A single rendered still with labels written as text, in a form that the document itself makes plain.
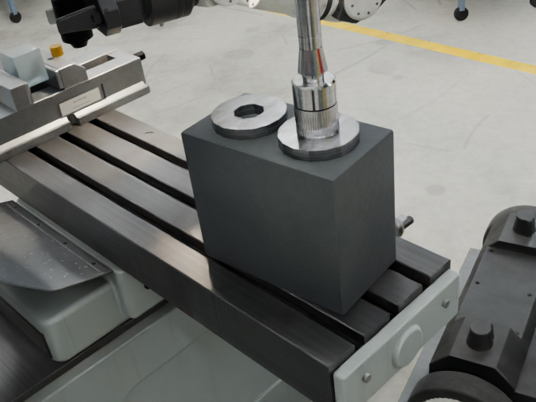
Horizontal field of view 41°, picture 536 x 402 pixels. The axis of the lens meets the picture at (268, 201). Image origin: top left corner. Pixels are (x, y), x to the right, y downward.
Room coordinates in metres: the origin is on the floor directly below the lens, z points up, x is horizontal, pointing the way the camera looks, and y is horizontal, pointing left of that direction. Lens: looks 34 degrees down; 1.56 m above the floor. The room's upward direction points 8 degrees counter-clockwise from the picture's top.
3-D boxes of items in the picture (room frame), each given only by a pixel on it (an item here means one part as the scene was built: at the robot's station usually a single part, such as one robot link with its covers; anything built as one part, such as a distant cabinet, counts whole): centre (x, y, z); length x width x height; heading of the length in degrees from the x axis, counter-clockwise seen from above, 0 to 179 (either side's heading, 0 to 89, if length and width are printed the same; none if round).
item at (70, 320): (1.04, 0.25, 0.85); 0.50 x 0.35 x 0.12; 130
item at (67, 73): (1.26, 0.36, 1.08); 0.12 x 0.06 x 0.04; 39
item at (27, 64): (1.22, 0.40, 1.10); 0.06 x 0.05 x 0.06; 39
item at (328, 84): (0.68, -0.06, 1.24); 0.05 x 0.05 x 0.01
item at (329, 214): (0.72, -0.03, 1.09); 0.22 x 0.12 x 0.20; 47
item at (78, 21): (1.02, 0.23, 1.23); 0.06 x 0.02 x 0.03; 115
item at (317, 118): (0.68, -0.06, 1.21); 0.05 x 0.05 x 0.05
